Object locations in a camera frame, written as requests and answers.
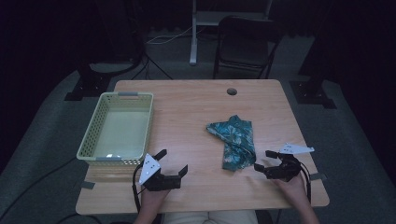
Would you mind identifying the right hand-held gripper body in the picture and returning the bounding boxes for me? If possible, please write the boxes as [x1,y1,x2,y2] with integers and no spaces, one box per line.
[264,143,316,183]

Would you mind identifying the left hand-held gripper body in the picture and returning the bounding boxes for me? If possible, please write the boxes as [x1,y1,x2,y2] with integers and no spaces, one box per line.
[138,153,182,191]

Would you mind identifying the teal floral shorts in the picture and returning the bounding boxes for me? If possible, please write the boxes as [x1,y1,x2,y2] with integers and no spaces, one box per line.
[205,114,257,172]

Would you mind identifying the person's right hand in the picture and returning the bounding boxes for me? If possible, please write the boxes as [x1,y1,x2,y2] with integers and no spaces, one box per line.
[274,175,307,208]

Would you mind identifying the person's left hand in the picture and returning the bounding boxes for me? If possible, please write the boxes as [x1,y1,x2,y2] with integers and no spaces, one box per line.
[139,188,171,216]

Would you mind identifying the person's legs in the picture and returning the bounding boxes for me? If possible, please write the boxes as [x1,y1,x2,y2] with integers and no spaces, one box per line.
[162,210,260,224]

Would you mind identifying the pale green perforated plastic basket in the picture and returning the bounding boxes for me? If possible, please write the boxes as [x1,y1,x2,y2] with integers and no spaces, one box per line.
[76,91,155,166]

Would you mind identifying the black stand base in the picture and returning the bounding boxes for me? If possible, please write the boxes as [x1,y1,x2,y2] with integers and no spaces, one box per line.
[64,62,112,102]
[289,78,338,110]

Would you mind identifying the black tripod legs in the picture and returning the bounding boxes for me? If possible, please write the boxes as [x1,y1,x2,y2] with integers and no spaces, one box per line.
[130,51,175,81]

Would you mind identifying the black folding chair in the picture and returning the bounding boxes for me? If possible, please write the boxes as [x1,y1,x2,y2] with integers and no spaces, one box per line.
[212,15,285,80]

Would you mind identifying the left hand-held gripper cable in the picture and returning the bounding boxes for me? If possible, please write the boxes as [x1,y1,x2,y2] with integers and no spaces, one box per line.
[132,163,145,214]

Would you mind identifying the hand-held gripper cable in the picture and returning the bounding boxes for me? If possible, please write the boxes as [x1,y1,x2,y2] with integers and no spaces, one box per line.
[132,163,145,214]
[299,161,313,203]

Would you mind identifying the right hand-held gripper cable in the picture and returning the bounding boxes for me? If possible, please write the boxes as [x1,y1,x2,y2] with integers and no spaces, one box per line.
[299,161,313,203]

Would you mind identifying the black floor cable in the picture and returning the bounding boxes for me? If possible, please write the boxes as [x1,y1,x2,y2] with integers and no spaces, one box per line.
[0,156,78,217]

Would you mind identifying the white floor cable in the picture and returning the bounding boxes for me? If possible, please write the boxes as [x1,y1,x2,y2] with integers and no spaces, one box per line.
[145,25,194,45]

